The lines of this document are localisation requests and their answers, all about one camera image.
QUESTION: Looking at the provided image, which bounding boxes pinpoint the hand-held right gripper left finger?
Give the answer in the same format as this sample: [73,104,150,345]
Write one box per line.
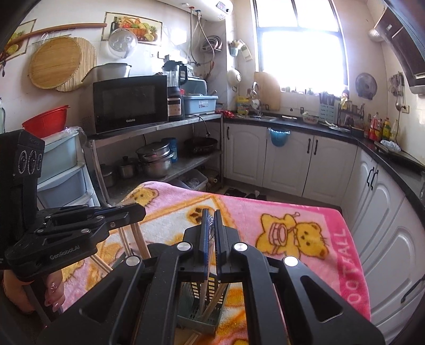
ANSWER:
[36,208,210,345]

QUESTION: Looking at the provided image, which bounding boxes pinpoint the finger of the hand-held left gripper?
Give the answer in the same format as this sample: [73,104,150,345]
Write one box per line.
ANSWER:
[36,217,145,237]
[45,203,147,223]

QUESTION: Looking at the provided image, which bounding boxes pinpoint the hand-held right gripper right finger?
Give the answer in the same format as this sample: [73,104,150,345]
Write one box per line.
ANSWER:
[215,210,386,345]

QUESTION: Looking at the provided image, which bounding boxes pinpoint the chopstick pair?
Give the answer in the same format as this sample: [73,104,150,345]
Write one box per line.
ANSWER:
[132,222,151,260]
[89,254,114,274]

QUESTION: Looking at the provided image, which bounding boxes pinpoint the green plastic utensil holder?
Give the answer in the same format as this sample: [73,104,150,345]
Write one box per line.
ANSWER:
[176,279,230,336]

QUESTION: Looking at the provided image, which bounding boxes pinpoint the person's left hand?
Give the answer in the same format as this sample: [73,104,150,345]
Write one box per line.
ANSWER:
[0,269,66,314]

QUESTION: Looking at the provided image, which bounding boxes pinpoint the small steel pot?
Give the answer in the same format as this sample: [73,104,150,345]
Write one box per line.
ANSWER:
[116,156,137,178]

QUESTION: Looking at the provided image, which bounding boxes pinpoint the pink printed blanket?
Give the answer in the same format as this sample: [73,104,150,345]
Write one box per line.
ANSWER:
[61,181,372,345]

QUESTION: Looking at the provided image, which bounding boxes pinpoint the pale blue plastic drawer unit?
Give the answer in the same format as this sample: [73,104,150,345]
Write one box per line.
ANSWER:
[36,126,100,209]

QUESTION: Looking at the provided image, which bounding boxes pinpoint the stacked steel pots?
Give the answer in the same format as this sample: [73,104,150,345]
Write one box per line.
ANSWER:
[136,141,175,178]

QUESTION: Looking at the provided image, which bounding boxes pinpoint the clear plastic storage box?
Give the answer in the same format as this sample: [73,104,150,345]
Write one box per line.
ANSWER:
[179,169,209,191]

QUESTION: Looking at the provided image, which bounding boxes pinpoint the metal shelf rack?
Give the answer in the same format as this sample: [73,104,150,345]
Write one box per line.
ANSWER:
[83,113,224,206]

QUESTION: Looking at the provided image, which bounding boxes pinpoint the black wok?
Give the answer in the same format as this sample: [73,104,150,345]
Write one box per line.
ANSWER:
[184,137,219,155]

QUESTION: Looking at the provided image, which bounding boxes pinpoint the black microwave oven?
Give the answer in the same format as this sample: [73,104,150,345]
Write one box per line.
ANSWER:
[92,76,169,135]

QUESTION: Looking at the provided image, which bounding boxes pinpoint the white kitchen cabinets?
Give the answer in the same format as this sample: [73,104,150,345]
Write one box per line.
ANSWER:
[223,121,425,342]

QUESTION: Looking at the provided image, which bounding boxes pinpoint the red plastic basin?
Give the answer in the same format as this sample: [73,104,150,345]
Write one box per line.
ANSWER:
[22,105,70,139]

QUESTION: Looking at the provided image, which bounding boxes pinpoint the blue hanging plastic bin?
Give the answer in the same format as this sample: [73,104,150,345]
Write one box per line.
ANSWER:
[268,128,291,147]

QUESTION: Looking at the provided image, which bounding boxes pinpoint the grey-blue plastic dish bin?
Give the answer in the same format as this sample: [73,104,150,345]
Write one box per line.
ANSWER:
[183,94,219,115]

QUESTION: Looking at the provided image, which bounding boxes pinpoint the black blender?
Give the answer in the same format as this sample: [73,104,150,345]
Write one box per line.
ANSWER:
[162,55,188,122]

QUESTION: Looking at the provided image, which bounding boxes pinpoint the large metal pot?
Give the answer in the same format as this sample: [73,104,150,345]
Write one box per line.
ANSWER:
[87,63,131,82]

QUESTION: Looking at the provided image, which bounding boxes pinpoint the round bamboo mat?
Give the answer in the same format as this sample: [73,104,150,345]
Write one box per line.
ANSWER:
[56,37,97,92]

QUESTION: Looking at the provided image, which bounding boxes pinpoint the pale wooden cutting board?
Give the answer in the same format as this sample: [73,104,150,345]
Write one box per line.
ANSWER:
[254,71,281,111]

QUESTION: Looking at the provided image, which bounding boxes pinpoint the round bamboo tray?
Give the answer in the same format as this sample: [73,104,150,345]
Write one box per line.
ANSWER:
[29,37,82,89]

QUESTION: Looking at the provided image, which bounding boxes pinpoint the white plastic food cover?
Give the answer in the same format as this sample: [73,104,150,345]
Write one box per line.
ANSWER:
[108,28,138,60]

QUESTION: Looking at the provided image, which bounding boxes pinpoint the pale green knife holder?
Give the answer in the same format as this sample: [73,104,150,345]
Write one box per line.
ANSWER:
[319,93,336,117]

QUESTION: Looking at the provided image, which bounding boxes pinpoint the long wooden rolling pin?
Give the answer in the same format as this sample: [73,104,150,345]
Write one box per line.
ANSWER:
[7,23,108,45]

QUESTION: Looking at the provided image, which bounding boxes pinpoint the black kitchen countertop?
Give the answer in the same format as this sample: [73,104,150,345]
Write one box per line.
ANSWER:
[223,111,425,213]

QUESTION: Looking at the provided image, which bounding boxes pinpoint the row of condiment bottles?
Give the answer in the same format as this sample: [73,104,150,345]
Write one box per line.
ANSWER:
[363,112,399,141]

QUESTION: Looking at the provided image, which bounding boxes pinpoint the kitchen window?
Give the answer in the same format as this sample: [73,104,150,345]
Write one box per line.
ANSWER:
[254,0,349,93]

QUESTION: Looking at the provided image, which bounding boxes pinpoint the white water heater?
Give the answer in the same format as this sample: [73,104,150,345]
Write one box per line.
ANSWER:
[181,0,235,21]

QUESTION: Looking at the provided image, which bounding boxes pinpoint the black range hood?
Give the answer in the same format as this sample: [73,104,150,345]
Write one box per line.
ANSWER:
[375,0,425,95]

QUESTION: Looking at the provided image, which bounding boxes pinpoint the fruit wall poster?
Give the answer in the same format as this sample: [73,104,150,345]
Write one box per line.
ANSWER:
[5,19,36,55]
[105,11,163,46]

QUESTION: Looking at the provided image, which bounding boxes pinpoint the coiled grey hose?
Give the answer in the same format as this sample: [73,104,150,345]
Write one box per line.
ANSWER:
[200,35,224,54]

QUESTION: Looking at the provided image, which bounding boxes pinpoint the small wall fan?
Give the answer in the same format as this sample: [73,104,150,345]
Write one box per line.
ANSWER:
[355,72,377,99]

